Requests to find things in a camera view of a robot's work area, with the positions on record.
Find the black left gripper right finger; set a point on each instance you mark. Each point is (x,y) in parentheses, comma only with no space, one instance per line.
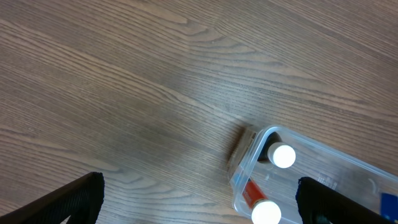
(318,203)

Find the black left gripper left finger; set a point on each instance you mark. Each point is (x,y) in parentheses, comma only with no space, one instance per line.
(79,201)

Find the clear plastic container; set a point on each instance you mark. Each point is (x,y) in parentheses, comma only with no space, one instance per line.
(351,177)

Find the orange tube white cap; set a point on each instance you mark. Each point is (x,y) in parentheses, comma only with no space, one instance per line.
(263,210)

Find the blue VapoDrops box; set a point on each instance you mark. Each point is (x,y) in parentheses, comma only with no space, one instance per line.
(389,207)

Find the black bottle white cap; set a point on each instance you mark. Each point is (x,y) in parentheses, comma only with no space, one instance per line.
(277,152)

